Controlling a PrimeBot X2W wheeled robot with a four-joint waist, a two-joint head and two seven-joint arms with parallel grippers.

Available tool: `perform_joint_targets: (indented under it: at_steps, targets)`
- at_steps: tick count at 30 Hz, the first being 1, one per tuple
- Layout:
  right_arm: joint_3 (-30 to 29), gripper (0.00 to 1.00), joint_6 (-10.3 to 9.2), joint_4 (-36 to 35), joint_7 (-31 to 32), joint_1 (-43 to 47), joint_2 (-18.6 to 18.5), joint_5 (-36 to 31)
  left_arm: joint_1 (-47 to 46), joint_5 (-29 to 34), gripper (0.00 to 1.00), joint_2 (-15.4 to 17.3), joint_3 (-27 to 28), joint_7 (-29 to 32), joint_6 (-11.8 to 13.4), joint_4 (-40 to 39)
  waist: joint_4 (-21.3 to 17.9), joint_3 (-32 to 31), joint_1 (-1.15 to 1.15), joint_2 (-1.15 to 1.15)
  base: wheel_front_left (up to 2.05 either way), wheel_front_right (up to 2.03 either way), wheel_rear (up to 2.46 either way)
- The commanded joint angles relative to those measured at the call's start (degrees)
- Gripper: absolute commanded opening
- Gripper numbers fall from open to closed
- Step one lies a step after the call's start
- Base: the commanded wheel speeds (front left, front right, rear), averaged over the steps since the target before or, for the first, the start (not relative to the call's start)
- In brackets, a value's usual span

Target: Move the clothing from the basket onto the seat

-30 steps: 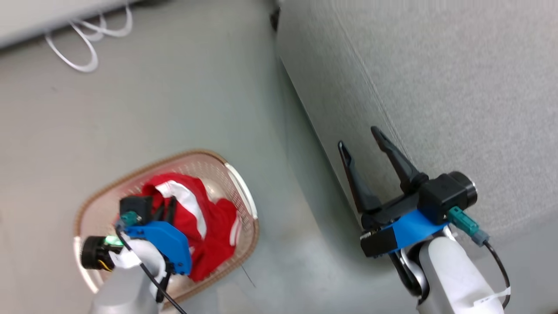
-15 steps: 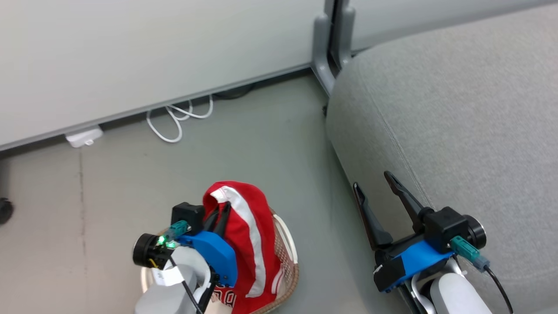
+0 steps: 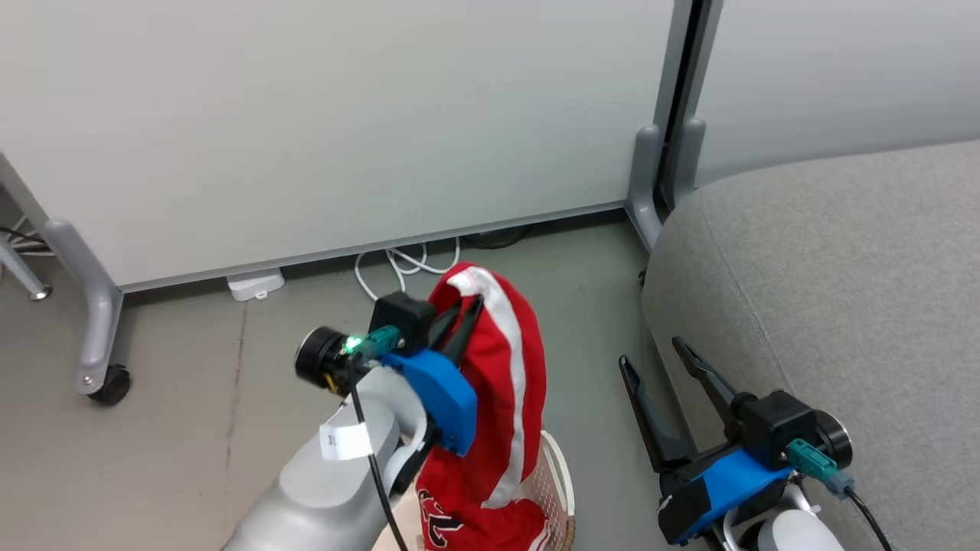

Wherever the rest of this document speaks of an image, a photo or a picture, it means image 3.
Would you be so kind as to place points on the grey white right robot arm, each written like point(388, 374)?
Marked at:
point(796, 532)

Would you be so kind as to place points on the grey partition leg with caster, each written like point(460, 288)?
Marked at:
point(96, 306)

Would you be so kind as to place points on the black caster wheel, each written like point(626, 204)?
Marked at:
point(111, 386)

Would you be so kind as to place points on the wide white partition panel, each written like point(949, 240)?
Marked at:
point(306, 115)

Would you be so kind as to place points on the narrow white partition panel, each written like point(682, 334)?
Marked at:
point(842, 76)

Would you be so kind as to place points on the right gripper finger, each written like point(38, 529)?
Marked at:
point(720, 398)
point(651, 428)

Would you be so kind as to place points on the grey metal furniture leg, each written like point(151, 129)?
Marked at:
point(23, 275)

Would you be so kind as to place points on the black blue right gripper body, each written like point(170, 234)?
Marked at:
point(727, 482)

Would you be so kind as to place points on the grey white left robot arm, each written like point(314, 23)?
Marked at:
point(321, 497)

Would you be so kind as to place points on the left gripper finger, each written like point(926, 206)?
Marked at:
point(446, 325)
point(465, 337)

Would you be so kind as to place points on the grey partition post foot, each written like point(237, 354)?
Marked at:
point(643, 191)
point(689, 161)

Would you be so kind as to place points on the grey fabric sofa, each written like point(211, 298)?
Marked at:
point(842, 291)

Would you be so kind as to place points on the white paper label tag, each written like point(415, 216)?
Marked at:
point(346, 441)

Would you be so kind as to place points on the red white basketball jersey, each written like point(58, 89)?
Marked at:
point(490, 383)

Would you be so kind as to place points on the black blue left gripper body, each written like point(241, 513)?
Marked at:
point(436, 390)

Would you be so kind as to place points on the cream perforated laundry basket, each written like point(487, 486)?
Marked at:
point(556, 490)

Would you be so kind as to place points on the white power adapter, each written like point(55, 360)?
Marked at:
point(256, 285)

